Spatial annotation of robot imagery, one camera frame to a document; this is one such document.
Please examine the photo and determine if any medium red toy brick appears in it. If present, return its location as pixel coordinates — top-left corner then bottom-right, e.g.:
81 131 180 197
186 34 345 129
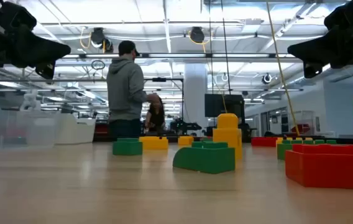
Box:
250 136 278 147

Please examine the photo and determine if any yellow hanging cable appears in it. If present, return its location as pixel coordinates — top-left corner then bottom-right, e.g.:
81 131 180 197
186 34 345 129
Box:
265 0 301 137

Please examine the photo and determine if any long green toy brick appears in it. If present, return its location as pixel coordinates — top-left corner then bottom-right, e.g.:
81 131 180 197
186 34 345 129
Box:
277 139 338 161

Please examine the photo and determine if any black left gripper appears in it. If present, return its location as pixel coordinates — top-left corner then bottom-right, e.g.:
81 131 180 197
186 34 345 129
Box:
0 0 72 80

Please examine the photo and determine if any clear plastic bin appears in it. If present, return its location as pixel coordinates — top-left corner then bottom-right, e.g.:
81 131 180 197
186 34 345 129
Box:
0 93 60 152

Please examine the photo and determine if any red storage bin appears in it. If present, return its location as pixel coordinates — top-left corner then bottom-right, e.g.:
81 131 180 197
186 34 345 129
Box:
94 121 110 135

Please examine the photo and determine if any black horizontal frame bar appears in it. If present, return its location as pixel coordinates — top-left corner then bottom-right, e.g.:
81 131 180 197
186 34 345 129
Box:
0 77 185 83

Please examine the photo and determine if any person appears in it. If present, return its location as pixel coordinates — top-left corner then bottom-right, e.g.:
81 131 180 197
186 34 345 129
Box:
144 95 167 135
106 39 162 143

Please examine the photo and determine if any black monitor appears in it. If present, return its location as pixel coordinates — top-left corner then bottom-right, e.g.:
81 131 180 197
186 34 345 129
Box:
204 93 245 118

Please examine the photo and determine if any long red toy brick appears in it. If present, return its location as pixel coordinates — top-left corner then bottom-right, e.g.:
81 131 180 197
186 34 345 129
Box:
285 143 353 191

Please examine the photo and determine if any white robot figure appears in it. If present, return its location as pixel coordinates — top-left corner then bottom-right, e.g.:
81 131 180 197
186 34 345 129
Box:
21 90 40 111

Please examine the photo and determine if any small square green toy brick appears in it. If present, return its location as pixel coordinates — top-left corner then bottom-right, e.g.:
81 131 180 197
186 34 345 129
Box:
112 138 144 157

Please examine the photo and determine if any tall yellow brick round top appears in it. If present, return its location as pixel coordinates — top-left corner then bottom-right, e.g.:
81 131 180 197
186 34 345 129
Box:
212 113 243 161

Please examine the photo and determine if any long yellow toy brick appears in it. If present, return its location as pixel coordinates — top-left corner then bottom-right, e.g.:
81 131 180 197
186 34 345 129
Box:
139 136 169 151
275 136 314 156
177 135 195 147

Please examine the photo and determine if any green toy brick curved side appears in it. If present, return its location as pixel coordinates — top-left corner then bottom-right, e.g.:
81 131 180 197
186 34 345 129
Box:
172 141 236 175

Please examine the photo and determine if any black hanging cable reel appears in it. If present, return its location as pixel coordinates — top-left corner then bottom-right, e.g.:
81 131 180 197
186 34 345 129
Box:
89 27 114 54
188 26 206 44

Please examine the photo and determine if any white round column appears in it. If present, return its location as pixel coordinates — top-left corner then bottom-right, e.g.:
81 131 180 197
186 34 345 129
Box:
183 63 209 136

